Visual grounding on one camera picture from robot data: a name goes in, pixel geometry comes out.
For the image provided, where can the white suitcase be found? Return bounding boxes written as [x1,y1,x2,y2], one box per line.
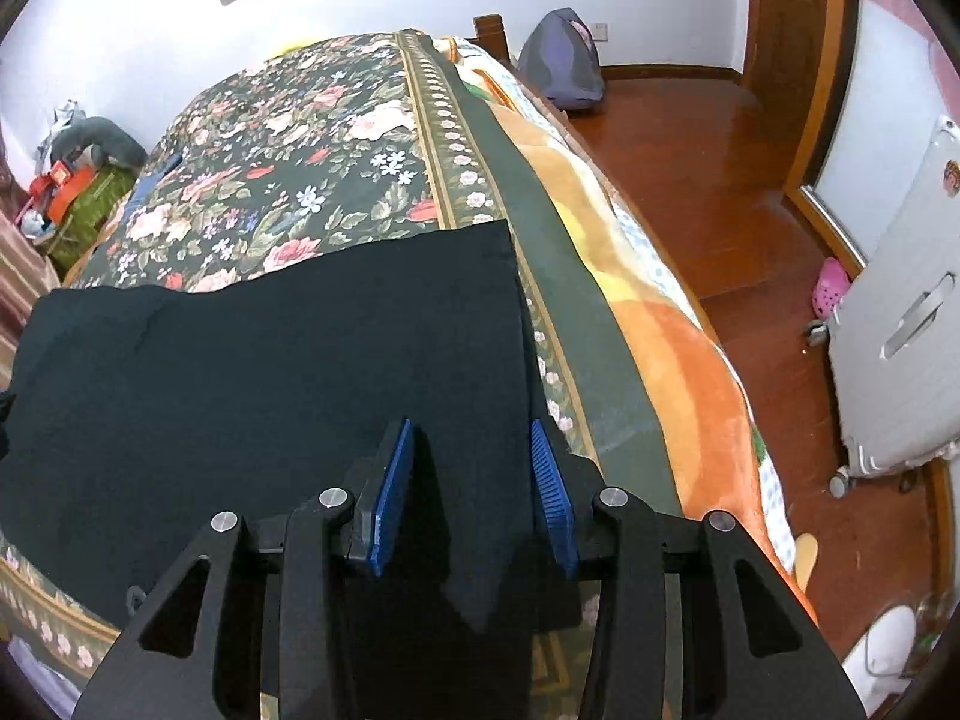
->
[805,117,958,499]

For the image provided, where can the black pants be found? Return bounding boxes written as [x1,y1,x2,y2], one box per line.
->
[2,221,547,632]

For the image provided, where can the floral bed cover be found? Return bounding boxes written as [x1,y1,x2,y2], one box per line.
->
[2,31,679,697]

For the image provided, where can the green bag with clutter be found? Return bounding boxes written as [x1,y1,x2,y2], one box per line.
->
[36,164,135,277]

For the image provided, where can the folded blue jeans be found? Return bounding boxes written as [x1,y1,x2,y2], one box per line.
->
[121,153,182,224]

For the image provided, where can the grey plush toy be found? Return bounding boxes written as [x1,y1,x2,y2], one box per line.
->
[50,117,146,171]

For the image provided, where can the purple grey backpack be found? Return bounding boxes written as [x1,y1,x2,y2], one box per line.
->
[517,7,605,110]

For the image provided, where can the red striped curtain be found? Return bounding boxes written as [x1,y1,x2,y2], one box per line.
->
[0,149,60,387]

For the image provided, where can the orange blanket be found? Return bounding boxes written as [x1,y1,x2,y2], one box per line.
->
[433,37,811,595]

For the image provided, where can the wooden bedpost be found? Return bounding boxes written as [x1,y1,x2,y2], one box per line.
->
[470,13,511,65]

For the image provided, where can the pink croc shoe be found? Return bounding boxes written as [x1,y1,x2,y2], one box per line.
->
[811,257,851,320]

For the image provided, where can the wooden door frame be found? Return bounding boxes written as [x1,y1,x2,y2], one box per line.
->
[742,0,866,277]

